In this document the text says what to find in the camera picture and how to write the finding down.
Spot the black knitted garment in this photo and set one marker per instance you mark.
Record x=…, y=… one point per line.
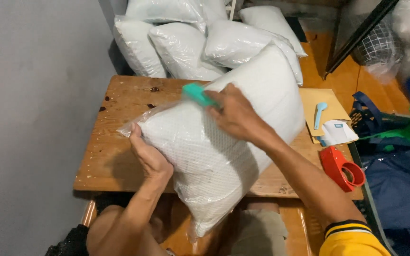
x=68, y=243

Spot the black plastic basket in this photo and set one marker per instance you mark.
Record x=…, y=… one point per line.
x=360, y=119

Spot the khaki shorts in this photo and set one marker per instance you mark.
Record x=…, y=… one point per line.
x=260, y=231

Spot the yellow sleeve with black cuff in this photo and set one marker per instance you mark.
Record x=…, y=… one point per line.
x=351, y=240

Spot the brown paper envelope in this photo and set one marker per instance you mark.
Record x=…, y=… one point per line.
x=324, y=103

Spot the white packet with blue label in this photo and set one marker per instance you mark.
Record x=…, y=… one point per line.
x=337, y=132

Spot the person's right fingers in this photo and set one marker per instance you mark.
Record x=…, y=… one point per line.
x=215, y=113

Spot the teal plastic hand tool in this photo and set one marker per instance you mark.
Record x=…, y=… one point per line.
x=197, y=94

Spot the pile of white bagged pillows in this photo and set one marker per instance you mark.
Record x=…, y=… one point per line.
x=183, y=49

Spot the person's left hand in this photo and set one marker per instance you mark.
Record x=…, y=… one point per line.
x=151, y=160

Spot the light blue plastic scoop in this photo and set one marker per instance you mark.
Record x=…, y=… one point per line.
x=319, y=114

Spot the white pillow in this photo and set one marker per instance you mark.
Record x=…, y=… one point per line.
x=208, y=160

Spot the red tape dispenser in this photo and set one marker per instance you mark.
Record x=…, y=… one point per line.
x=338, y=169

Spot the person's right hand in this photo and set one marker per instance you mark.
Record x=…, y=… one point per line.
x=239, y=115

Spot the navy blue fabric bag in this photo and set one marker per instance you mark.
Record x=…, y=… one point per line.
x=400, y=192

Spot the black metal bar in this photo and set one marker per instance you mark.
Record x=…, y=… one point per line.
x=361, y=35

